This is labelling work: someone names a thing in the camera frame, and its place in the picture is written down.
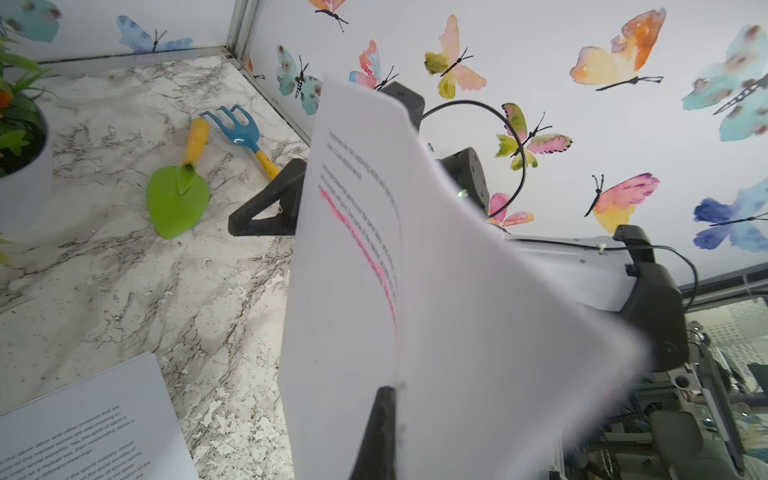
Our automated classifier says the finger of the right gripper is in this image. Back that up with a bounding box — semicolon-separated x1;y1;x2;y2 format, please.
228;158;307;237

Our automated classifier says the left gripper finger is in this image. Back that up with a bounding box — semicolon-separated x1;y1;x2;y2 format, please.
349;386;397;480

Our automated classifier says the purple highlighted document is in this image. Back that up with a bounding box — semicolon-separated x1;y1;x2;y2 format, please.
279;80;648;479

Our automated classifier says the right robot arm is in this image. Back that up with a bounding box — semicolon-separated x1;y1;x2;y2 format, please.
228;81;689;386

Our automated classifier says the blue toy rake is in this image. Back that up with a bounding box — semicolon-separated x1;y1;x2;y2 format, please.
200;105;280;180

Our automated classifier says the green toy trowel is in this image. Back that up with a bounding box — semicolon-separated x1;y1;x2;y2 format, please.
146;118;210;239

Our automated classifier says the plain text document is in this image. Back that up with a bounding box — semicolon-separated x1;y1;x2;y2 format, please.
1;353;198;480

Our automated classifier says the potted flower plant white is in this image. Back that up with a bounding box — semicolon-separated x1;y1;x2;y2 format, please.
1;32;53;248

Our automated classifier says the grey office chair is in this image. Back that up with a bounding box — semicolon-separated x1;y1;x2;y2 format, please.
650;410;743;480

